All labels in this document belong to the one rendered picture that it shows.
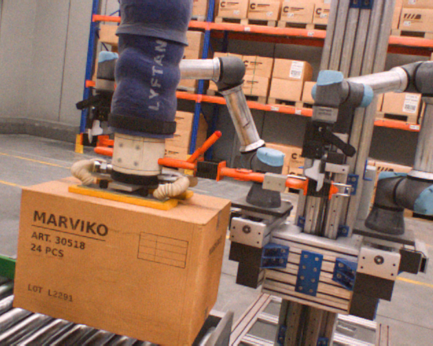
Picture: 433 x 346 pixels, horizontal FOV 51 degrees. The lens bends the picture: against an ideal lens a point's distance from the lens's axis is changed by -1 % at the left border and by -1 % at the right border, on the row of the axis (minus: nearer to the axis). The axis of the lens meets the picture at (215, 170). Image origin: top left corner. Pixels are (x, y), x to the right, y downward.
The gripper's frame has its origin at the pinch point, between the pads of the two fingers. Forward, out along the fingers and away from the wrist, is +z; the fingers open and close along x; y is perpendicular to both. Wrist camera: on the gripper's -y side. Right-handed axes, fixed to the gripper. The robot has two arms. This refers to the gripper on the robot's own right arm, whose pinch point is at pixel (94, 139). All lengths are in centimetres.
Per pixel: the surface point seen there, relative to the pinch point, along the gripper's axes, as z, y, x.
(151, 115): -15, 36, -35
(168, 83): -25, 39, -31
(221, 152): 83, -117, 841
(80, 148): 115, -415, 746
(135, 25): -41, 28, -37
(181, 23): -44, 40, -30
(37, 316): 67, -3, -25
